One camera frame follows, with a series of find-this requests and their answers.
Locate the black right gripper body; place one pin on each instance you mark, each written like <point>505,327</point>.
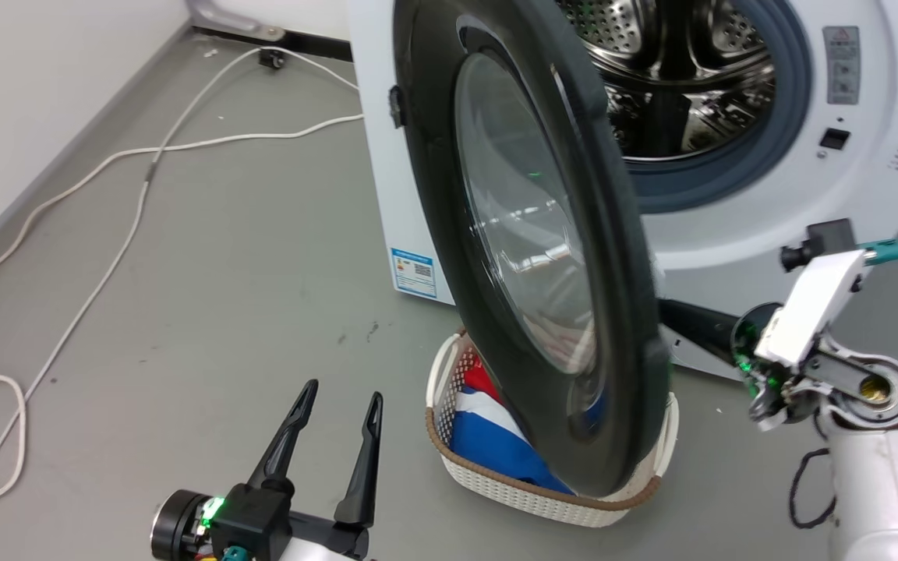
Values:
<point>751,343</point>

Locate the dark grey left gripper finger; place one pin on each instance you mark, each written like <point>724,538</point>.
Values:
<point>362,475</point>
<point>281,448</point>

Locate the black round glass door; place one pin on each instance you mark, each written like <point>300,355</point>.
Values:
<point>624,280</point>

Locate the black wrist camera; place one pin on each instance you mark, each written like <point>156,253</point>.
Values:
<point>827,238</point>

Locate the white woven laundry basket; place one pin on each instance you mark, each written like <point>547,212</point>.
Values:
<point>542,500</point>

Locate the red white blue clothing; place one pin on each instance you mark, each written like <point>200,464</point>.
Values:
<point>488,444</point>

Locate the grey warning sticker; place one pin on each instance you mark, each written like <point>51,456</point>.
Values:
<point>841,66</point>

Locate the grey metal stand leg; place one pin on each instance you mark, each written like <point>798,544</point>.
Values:
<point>223,19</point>

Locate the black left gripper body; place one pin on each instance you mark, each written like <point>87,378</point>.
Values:
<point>250,518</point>

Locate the blue energy label sticker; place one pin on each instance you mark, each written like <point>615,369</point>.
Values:
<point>414,273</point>

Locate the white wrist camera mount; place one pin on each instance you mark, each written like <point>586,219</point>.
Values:
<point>811,308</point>

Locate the small black caster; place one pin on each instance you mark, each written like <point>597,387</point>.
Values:
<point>271,58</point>

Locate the grey-blue rubber door gasket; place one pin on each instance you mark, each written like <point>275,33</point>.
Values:
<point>730,178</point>

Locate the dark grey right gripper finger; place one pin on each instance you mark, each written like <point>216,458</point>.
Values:
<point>698,326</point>

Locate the stainless steel drum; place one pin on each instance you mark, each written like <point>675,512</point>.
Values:
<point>652,35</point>

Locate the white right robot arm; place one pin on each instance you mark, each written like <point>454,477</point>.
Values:
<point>885,483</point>

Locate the black door hinge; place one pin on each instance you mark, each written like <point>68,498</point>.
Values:
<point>396,107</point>

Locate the white washing machine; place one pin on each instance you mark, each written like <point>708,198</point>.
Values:
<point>730,230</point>

